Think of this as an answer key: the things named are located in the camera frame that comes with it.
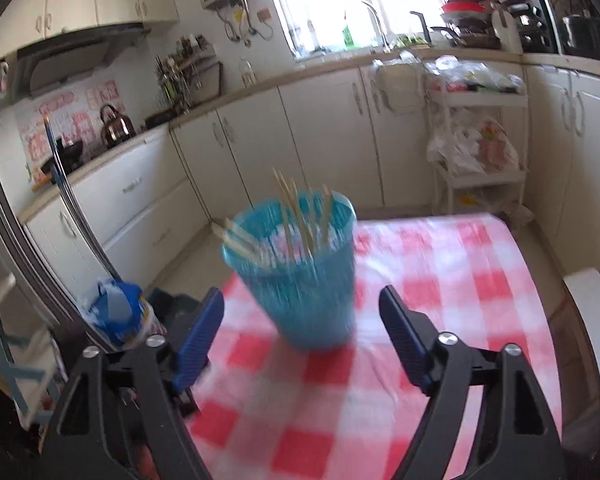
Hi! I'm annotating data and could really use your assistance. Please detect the cream kitchen cabinets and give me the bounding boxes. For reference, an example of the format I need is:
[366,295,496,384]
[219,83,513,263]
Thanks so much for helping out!
[0,0,600,302]

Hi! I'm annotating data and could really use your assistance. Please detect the blue white plastic bag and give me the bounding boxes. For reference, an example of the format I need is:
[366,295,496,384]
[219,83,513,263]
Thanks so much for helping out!
[79,278,150,348]

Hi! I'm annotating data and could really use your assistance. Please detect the cream blue shelf rack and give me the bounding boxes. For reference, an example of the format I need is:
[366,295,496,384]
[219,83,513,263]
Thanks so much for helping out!
[0,274,61,429]

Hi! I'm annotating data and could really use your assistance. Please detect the dark dustpan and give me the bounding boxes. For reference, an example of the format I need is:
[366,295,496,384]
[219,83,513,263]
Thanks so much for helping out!
[147,287,199,332]

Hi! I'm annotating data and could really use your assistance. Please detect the red white checkered tablecloth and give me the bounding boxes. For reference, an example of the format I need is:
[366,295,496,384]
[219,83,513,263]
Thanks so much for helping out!
[188,214,562,479]

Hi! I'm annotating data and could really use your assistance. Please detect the mop pole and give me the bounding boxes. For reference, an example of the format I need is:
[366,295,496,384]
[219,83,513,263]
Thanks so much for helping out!
[43,116,122,281]

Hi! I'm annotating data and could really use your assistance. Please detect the teal perforated plastic basket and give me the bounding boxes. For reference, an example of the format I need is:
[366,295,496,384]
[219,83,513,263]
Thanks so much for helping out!
[221,192,356,350]

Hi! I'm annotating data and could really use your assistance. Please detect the black wok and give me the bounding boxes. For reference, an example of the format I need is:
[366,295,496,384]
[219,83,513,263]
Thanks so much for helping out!
[56,139,84,174]

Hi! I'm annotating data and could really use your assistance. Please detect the white plastic bags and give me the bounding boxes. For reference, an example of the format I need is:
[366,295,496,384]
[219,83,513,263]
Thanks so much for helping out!
[426,116,519,177]

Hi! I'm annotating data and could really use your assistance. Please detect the copper kettle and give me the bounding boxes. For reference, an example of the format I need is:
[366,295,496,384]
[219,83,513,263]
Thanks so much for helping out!
[99,103,136,150]

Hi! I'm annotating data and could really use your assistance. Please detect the white storage cart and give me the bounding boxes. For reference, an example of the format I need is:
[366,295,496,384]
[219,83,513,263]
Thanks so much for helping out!
[424,55,530,223]

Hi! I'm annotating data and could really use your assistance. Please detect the utensil rack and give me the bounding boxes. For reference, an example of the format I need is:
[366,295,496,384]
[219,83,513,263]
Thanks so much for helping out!
[156,35,224,114]

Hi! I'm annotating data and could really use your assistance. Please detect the range hood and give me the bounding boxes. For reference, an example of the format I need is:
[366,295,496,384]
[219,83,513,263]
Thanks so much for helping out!
[8,22,149,102]

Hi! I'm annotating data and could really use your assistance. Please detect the clear plastic bottle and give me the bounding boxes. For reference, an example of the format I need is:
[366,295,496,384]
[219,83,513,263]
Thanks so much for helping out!
[239,58,258,88]

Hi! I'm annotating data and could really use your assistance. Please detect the green dish soap bottle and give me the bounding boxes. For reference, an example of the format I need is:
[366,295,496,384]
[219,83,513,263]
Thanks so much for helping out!
[342,14,355,50]

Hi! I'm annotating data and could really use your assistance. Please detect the toaster oven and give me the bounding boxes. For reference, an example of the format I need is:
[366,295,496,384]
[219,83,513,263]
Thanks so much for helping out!
[502,0,600,61]

